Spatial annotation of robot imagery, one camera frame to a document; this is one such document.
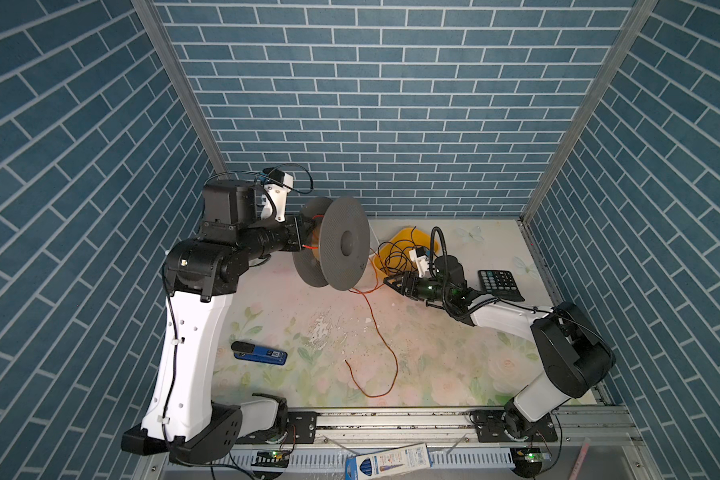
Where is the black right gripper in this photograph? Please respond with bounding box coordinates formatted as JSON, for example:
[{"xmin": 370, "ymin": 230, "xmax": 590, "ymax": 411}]
[{"xmin": 383, "ymin": 270, "xmax": 451, "ymax": 305}]

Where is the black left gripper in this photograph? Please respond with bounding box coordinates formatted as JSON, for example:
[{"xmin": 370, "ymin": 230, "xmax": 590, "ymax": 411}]
[{"xmin": 234, "ymin": 211, "xmax": 317, "ymax": 264}]

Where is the red wire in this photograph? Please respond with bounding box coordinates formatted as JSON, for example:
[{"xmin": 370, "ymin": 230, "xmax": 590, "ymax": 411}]
[{"xmin": 343, "ymin": 281, "xmax": 400, "ymax": 400}]

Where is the dark grey perforated spool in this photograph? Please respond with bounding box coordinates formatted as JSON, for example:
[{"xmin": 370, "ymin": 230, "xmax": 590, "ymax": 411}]
[{"xmin": 292, "ymin": 197, "xmax": 370, "ymax": 291}]

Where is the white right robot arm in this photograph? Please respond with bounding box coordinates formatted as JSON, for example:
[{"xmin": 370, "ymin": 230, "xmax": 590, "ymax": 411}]
[{"xmin": 384, "ymin": 254, "xmax": 616, "ymax": 441}]

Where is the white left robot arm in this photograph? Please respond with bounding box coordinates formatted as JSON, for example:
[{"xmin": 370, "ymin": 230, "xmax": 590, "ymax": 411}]
[{"xmin": 121, "ymin": 176, "xmax": 315, "ymax": 466}]

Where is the black desk calculator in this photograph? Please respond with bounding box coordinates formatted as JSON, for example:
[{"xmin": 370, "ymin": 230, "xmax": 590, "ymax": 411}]
[{"xmin": 478, "ymin": 270, "xmax": 525, "ymax": 302}]

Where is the yellow plastic tub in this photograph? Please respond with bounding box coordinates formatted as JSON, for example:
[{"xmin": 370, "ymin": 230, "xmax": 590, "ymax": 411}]
[{"xmin": 371, "ymin": 226, "xmax": 441, "ymax": 277}]

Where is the blue black utility knife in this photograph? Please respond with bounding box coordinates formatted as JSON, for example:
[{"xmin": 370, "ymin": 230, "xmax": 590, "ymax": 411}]
[{"xmin": 231, "ymin": 341, "xmax": 288, "ymax": 366}]

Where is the white blue pen box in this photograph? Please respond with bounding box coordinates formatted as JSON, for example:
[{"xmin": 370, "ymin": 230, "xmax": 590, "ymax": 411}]
[{"xmin": 344, "ymin": 443, "xmax": 433, "ymax": 480}]

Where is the pink pencil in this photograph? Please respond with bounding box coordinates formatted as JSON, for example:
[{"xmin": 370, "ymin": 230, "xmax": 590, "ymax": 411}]
[{"xmin": 568, "ymin": 441, "xmax": 590, "ymax": 480}]

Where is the black tangled cable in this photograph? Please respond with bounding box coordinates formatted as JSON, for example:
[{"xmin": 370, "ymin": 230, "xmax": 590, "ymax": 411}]
[{"xmin": 376, "ymin": 226, "xmax": 433, "ymax": 280}]

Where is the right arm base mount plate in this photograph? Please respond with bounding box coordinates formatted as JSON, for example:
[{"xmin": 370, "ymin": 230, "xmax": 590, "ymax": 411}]
[{"xmin": 467, "ymin": 408, "xmax": 559, "ymax": 443}]

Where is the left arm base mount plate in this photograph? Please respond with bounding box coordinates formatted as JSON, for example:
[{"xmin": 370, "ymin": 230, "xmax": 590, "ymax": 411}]
[{"xmin": 237, "ymin": 411, "xmax": 318, "ymax": 445}]

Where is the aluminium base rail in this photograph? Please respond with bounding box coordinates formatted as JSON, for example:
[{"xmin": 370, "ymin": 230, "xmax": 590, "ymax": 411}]
[{"xmin": 134, "ymin": 406, "xmax": 660, "ymax": 479}]

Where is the metal frame corner post left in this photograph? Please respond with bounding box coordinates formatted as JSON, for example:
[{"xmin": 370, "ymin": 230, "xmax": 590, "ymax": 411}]
[{"xmin": 131, "ymin": 0, "xmax": 231, "ymax": 177}]

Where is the metal frame corner post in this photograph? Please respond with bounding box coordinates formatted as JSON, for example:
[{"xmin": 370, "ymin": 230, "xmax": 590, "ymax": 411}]
[
  {"xmin": 131, "ymin": 0, "xmax": 231, "ymax": 177},
  {"xmin": 518, "ymin": 0, "xmax": 658, "ymax": 228}
]

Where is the metal frame corner post right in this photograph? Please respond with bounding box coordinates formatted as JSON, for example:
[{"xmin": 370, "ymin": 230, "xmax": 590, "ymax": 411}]
[{"xmin": 518, "ymin": 0, "xmax": 658, "ymax": 228}]

